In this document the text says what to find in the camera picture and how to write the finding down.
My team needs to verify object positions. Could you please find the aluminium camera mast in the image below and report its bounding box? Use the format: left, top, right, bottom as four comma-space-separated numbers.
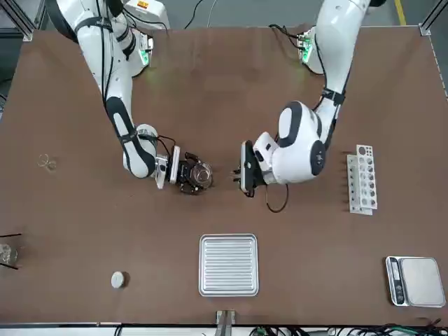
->
215, 309, 237, 336

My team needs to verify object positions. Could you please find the small clear glass beaker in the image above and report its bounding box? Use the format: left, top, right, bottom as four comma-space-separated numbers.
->
37, 153, 57, 172

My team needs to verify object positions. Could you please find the round glass dish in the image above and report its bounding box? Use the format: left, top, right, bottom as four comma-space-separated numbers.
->
0, 243, 18, 265

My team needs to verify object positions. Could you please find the aluminium frame post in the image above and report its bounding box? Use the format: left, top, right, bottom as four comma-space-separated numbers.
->
10, 0, 34, 41
419, 0, 448, 36

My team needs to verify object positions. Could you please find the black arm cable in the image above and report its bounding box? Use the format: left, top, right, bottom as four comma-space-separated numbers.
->
264, 87, 347, 214
94, 0, 178, 162

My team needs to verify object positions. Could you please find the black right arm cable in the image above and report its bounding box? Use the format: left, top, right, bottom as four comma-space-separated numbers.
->
94, 0, 178, 162

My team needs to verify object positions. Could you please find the silver ribbed metal tray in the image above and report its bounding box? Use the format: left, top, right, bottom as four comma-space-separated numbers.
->
198, 233, 260, 298

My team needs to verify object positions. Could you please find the white control box yellow label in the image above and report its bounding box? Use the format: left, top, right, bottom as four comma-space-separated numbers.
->
127, 0, 171, 29

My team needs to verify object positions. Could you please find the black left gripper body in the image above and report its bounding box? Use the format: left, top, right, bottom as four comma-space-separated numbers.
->
240, 139, 266, 197

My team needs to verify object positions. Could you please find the silver digital scale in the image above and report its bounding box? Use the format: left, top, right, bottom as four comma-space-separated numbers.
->
385, 255, 447, 308

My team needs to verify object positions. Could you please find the black left base cable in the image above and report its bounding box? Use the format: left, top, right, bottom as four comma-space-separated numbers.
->
268, 23, 302, 48

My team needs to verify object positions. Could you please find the white test tube rack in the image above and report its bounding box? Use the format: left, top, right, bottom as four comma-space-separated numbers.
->
346, 143, 379, 216

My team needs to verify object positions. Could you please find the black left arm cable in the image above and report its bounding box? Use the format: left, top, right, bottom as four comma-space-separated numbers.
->
264, 87, 347, 214

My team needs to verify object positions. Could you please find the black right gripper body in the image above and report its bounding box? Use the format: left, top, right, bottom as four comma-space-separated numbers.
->
174, 159, 193, 186

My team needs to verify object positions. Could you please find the small white round cap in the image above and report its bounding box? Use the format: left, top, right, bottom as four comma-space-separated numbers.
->
111, 269, 127, 289

